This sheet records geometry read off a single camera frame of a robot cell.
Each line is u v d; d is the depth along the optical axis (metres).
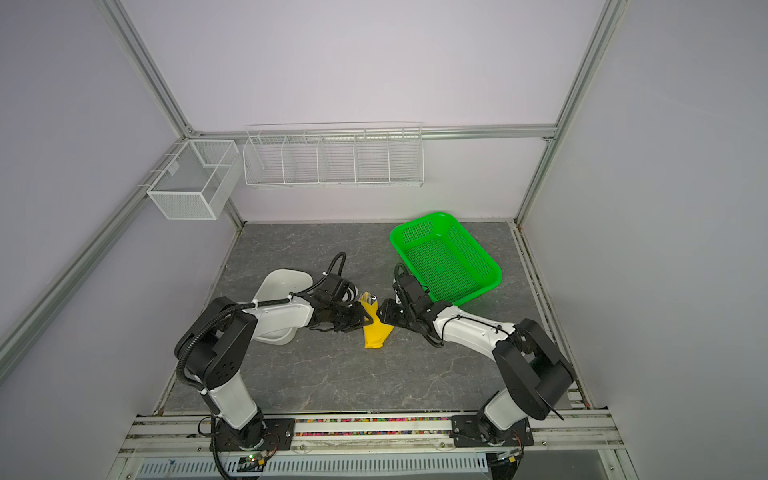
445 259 1.08
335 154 0.97
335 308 0.79
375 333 0.89
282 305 0.62
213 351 0.48
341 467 1.58
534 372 0.44
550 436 0.74
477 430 0.66
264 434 0.72
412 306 0.68
